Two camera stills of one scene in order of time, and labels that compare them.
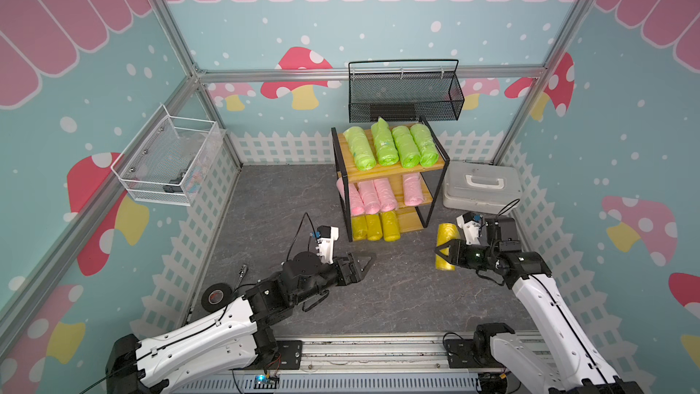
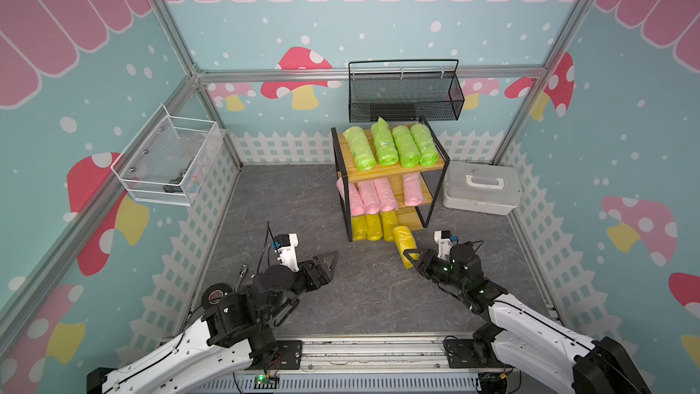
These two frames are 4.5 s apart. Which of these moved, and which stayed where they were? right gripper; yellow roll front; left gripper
Moved: right gripper; left gripper
Stayed: yellow roll front
